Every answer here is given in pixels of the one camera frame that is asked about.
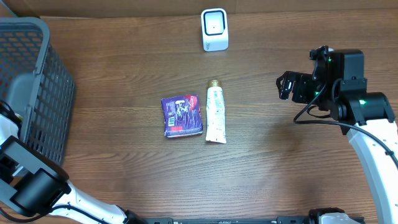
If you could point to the grey plastic mesh basket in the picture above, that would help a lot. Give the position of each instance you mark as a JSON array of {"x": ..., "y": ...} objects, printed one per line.
[{"x": 36, "y": 84}]

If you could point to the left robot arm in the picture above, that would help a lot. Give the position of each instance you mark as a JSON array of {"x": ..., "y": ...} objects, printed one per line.
[{"x": 34, "y": 186}]

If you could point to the white tube gold cap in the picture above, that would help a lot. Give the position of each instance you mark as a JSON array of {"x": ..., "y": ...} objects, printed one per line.
[{"x": 215, "y": 113}]

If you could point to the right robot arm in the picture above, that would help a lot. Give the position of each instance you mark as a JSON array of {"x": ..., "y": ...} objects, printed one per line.
[{"x": 335, "y": 93}]

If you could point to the purple snack packet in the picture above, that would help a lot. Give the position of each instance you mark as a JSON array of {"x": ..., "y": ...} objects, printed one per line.
[{"x": 182, "y": 116}]

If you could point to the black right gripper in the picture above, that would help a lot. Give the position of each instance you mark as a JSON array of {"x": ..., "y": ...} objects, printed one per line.
[{"x": 298, "y": 88}]

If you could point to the white barcode scanner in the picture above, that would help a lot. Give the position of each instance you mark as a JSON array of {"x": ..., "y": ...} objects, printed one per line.
[{"x": 214, "y": 29}]

